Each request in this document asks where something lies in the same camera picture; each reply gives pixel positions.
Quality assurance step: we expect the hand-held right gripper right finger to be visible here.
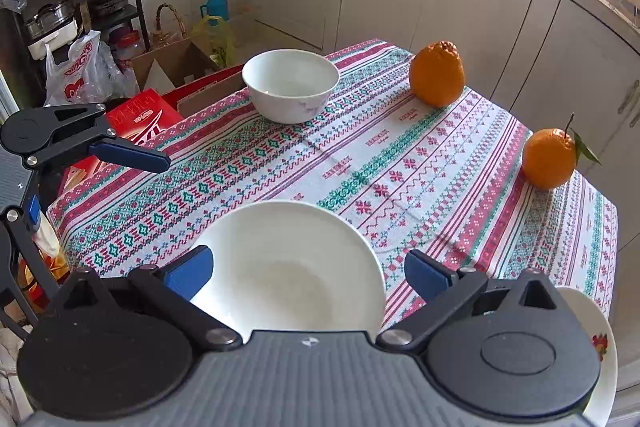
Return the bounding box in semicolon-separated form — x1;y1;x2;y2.
375;249;573;353

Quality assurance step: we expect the black metal shelf rack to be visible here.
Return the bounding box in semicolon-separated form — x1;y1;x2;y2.
0;0;152;108

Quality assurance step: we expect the wicker basket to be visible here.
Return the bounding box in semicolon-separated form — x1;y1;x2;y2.
150;3;188;51

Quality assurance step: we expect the white pink floral bowl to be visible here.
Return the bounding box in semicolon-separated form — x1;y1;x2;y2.
191;200;387;342
242;49;341;124

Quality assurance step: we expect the red lid jar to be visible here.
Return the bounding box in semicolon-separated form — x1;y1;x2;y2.
110;29;143;60

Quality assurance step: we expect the red green patterned tablecloth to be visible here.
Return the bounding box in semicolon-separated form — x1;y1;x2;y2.
46;38;619;343

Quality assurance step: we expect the white fruit print plate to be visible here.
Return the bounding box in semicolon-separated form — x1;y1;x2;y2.
555;286;619;427

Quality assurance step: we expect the orange with leaf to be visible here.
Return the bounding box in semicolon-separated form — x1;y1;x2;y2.
521;113;602;191

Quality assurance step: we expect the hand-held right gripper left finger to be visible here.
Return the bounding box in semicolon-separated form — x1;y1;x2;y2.
47;244;243;351

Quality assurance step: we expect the red white plastic bag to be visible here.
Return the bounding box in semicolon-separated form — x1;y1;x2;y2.
44;29;118;108

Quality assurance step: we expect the red cardboard box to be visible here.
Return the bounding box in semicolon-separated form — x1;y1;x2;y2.
65;89;184;188

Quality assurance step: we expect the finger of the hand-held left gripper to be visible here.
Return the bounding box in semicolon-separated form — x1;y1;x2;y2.
37;103;172;174
0;196;43;341

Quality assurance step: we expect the open brown cardboard box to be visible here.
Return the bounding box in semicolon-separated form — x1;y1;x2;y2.
131;38;221;94

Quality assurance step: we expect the teal thermos jug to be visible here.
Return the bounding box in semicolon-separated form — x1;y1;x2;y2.
200;0;231;28

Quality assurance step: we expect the white electric steamer pot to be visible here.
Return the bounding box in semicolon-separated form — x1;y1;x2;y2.
25;0;81;60

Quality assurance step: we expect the red open carton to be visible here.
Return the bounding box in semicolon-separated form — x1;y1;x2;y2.
161;63;248;118

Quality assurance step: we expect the bumpy orange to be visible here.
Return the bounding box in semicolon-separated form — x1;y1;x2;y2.
409;40;466;108

